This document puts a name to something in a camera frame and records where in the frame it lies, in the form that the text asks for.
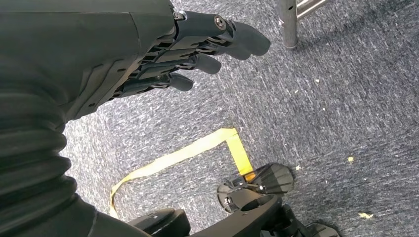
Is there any steel workbench table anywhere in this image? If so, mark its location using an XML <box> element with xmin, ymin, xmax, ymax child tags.
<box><xmin>276</xmin><ymin>0</ymin><xmax>328</xmax><ymax>50</ymax></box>

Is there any yellow floor tape square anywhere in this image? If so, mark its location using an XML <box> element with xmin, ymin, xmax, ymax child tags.
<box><xmin>109</xmin><ymin>127</ymin><xmax>256</xmax><ymax>219</ymax></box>

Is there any black robot foot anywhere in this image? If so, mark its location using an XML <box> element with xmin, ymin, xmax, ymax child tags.
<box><xmin>217</xmin><ymin>162</ymin><xmax>294</xmax><ymax>213</ymax></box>

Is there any black robot leg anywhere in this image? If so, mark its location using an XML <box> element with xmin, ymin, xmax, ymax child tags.
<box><xmin>127</xmin><ymin>195</ymin><xmax>341</xmax><ymax>237</ymax></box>

